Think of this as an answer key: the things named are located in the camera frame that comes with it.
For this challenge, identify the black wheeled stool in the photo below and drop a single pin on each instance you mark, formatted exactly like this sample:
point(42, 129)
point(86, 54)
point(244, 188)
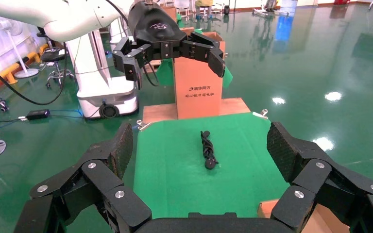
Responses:
point(54, 56)

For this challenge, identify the tall printed cardboard box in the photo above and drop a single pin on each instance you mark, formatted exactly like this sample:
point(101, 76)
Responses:
point(197, 93)

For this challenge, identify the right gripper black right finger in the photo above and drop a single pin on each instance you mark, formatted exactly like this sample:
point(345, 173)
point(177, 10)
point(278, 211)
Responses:
point(312, 177)

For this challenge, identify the green cloth mat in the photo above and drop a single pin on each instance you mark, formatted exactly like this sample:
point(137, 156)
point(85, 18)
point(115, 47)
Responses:
point(173, 180)

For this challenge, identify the yellow floor barrier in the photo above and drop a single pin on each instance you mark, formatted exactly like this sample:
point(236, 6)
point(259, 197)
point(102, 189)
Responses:
point(11, 72)

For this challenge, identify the white robot body column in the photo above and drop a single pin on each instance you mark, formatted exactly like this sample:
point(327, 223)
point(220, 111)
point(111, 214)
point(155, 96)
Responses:
point(93, 83)

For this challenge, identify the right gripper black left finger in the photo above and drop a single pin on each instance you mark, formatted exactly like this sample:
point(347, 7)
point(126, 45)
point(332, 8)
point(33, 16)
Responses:
point(106, 180)

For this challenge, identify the white standing fan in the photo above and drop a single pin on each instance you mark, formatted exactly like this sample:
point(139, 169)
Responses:
point(12, 41)

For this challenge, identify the metal binder clip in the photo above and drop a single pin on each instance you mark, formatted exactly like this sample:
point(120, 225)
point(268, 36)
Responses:
point(144, 124)
point(261, 114)

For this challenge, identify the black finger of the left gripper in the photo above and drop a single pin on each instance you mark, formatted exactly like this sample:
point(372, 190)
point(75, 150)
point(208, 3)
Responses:
point(128, 61)
point(202, 48)

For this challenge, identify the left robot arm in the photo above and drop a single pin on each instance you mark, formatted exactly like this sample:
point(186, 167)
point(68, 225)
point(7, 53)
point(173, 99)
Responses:
point(61, 16)

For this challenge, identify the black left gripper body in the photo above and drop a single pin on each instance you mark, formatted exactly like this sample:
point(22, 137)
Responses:
point(156, 25)

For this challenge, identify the black power adapter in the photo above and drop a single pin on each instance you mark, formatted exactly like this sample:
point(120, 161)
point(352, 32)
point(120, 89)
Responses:
point(38, 114)

